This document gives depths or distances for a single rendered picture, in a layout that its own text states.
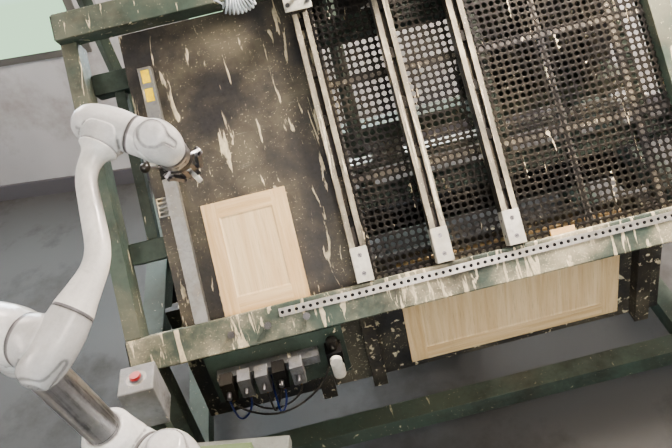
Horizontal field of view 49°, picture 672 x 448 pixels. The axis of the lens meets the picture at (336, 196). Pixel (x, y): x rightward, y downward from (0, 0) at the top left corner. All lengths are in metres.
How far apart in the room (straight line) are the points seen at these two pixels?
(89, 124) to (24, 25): 3.14
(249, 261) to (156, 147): 0.95
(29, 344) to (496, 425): 2.11
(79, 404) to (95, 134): 0.70
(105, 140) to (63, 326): 0.48
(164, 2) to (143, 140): 1.05
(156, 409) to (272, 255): 0.65
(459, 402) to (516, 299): 0.48
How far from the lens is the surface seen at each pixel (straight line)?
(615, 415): 3.39
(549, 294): 3.21
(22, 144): 5.58
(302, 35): 2.76
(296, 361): 2.66
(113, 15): 2.86
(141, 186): 2.86
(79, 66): 2.90
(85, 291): 1.80
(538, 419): 3.36
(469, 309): 3.13
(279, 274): 2.70
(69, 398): 2.07
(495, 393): 3.21
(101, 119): 1.97
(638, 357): 3.36
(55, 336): 1.77
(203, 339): 2.71
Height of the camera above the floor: 2.69
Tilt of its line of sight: 35 degrees down
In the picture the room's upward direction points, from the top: 13 degrees counter-clockwise
